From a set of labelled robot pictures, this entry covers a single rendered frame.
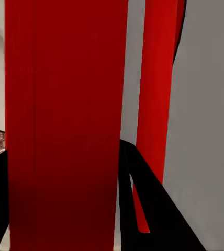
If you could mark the radio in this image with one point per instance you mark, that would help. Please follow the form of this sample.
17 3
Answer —
79 76

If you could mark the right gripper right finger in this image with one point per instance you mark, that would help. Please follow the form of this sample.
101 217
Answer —
169 231

